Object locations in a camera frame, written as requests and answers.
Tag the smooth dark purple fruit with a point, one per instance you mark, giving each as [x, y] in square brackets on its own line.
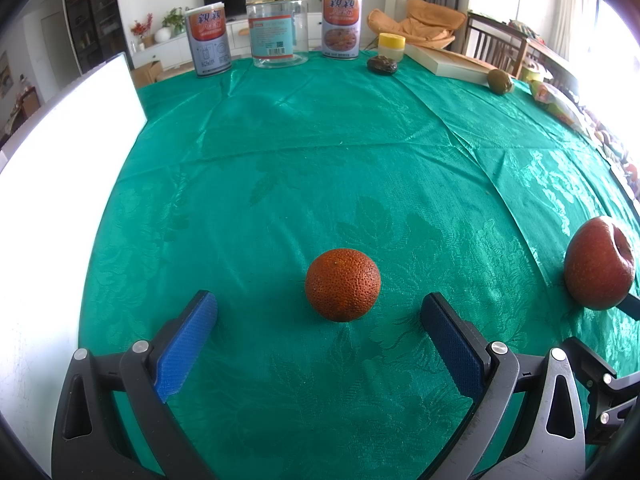
[382, 65]

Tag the olive round fruit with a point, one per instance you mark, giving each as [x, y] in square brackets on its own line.
[500, 81]

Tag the flat white box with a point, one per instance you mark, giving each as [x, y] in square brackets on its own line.
[450, 62]

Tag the red label tin can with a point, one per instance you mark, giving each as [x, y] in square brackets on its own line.
[207, 40]
[341, 25]

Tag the orange lounge chair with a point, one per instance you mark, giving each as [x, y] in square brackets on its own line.
[425, 22]

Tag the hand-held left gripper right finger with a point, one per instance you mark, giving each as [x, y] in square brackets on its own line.
[457, 355]

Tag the red apple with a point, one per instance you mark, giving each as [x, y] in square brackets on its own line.
[595, 267]

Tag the printed plastic bag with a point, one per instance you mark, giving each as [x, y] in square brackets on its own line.
[557, 102]

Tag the dark glass cabinet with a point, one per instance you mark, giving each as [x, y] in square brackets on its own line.
[90, 5]

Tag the clear plastic jar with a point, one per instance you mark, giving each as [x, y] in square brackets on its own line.
[277, 30]

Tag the white round vase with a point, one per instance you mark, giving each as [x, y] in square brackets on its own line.
[162, 35]

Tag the small yellow lid jar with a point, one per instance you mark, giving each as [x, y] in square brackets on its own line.
[391, 46]

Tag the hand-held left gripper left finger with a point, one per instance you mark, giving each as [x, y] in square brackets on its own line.
[185, 345]

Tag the yellow-green pot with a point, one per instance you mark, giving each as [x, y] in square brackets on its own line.
[532, 72]

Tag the red flower arrangement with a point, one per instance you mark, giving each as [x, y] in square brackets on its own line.
[141, 27]

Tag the dark wooden slatted furniture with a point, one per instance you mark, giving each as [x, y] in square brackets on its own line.
[500, 40]

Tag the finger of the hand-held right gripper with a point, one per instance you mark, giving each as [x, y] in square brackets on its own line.
[592, 365]
[631, 306]

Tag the brown cardboard box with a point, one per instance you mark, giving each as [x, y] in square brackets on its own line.
[147, 74]

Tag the green tablecloth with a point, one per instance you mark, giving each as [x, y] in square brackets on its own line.
[320, 170]

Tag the dark orange mandarin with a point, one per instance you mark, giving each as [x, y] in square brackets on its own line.
[343, 284]

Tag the bushy potted plant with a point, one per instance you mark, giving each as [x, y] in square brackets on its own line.
[175, 20]

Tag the white cardboard box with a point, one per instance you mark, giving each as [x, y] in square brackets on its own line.
[65, 185]

